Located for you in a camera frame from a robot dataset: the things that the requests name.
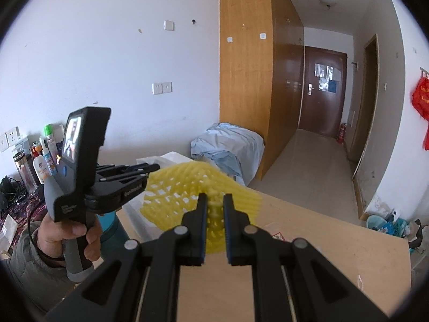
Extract yellow foam net sleeve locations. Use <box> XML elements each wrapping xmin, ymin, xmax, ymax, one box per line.
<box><xmin>139</xmin><ymin>160</ymin><xmax>263</xmax><ymax>255</ymax></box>

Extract grey jacket forearm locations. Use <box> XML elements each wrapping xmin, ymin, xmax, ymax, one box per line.
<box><xmin>2</xmin><ymin>230</ymin><xmax>76</xmax><ymax>315</ymax></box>

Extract person's left hand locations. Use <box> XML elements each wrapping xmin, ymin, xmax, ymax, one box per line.
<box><xmin>36</xmin><ymin>214</ymin><xmax>102</xmax><ymax>268</ymax></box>

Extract white lotion bottle orange label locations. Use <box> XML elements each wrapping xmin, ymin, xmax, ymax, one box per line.
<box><xmin>33</xmin><ymin>154</ymin><xmax>51</xmax><ymax>184</ymax></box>

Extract teal round canister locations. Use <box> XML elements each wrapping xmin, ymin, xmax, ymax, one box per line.
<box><xmin>97</xmin><ymin>212</ymin><xmax>130</xmax><ymax>259</ymax></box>

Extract green cap spray can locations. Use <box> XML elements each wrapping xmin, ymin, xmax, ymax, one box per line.
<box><xmin>44</xmin><ymin>124</ymin><xmax>59</xmax><ymax>164</ymax></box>

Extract light blue trash bin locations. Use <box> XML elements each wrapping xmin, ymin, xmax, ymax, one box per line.
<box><xmin>366</xmin><ymin>215</ymin><xmax>389</xmax><ymax>233</ymax></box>

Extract light blue cloth covered bin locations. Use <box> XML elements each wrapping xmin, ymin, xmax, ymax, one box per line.
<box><xmin>191</xmin><ymin>123</ymin><xmax>265</xmax><ymax>186</ymax></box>

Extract red fire extinguisher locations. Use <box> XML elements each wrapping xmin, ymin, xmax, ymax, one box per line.
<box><xmin>337</xmin><ymin>123</ymin><xmax>347</xmax><ymax>144</ymax></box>

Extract wooden wardrobe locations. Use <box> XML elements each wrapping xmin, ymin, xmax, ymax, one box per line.
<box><xmin>220</xmin><ymin>0</ymin><xmax>304</xmax><ymax>180</ymax></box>

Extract dark brown entrance door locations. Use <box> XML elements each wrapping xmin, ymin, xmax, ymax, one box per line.
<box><xmin>299</xmin><ymin>47</ymin><xmax>347</xmax><ymax>138</ymax></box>

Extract red hanging banners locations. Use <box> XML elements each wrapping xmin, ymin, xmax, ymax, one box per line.
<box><xmin>411</xmin><ymin>70</ymin><xmax>429</xmax><ymax>151</ymax></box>

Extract ceiling lamp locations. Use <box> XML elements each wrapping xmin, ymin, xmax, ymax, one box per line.
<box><xmin>319</xmin><ymin>0</ymin><xmax>337</xmax><ymax>9</ymax></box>

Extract double wall socket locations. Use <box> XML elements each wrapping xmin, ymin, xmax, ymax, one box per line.
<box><xmin>152</xmin><ymin>82</ymin><xmax>172</xmax><ymax>95</ymax></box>

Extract wall switch plate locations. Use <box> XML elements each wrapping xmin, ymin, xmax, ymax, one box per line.
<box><xmin>164</xmin><ymin>20</ymin><xmax>175</xmax><ymax>31</ymax></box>

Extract side door frame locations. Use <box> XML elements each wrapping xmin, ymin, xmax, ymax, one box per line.
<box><xmin>348</xmin><ymin>34</ymin><xmax>379</xmax><ymax>163</ymax></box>

